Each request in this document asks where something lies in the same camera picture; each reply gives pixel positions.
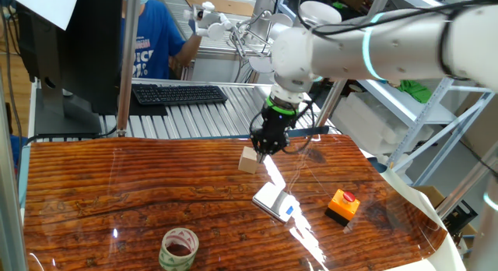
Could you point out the black monitor with stand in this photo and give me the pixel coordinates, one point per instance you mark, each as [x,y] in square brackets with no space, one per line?
[89,49]

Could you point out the white paper sheet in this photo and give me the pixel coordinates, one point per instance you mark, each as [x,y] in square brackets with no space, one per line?
[46,6]

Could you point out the aluminium frame post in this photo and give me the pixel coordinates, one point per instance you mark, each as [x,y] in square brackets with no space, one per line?
[330,103]
[467,181]
[128,60]
[9,185]

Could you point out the bare person forearm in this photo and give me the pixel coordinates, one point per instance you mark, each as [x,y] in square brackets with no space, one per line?
[188,51]

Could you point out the light wooden block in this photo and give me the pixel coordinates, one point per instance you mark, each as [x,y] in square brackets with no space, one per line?
[248,162]

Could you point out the brown flat board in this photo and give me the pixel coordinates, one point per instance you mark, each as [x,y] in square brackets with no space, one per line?
[218,4]

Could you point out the patterned tape roll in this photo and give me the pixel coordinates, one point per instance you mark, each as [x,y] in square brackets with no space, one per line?
[171,259]

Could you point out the white foam blocks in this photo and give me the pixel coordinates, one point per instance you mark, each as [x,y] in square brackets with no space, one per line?
[362,123]

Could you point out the orange emergency stop button box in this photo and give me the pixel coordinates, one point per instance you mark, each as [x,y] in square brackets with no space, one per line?
[342,209]

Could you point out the white metal shelf rack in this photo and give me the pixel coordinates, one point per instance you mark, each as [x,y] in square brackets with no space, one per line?
[422,119]

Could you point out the person in blue shirt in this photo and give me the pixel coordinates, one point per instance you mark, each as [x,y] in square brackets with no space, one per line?
[153,37]

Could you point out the wood print table mat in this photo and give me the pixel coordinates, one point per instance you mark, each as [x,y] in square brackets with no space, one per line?
[116,185]

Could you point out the white haptic control device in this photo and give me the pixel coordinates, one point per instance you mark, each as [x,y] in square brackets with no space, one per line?
[214,29]

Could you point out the black mouse pad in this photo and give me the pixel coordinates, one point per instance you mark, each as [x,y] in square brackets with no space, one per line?
[148,110]

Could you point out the silver digital scale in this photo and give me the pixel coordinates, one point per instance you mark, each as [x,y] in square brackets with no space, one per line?
[272,203]

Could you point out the white table sheet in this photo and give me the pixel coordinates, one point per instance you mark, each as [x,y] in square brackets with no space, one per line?
[447,257]

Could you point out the black plastic crate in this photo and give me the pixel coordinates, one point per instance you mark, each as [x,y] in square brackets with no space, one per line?
[463,218]

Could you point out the brown cardboard box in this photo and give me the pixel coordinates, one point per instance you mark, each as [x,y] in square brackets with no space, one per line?
[432,193]

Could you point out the silver cylindrical column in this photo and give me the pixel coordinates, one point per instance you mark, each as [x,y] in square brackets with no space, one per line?
[262,6]

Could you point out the black keyboard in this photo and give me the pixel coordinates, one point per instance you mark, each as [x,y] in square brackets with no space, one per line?
[179,95]

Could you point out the green cloth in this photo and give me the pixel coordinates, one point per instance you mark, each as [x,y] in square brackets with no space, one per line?
[416,91]

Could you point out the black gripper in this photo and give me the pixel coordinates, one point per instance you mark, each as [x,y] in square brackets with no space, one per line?
[274,129]

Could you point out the blue gloved hand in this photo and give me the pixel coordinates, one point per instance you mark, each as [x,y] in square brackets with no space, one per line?
[194,27]

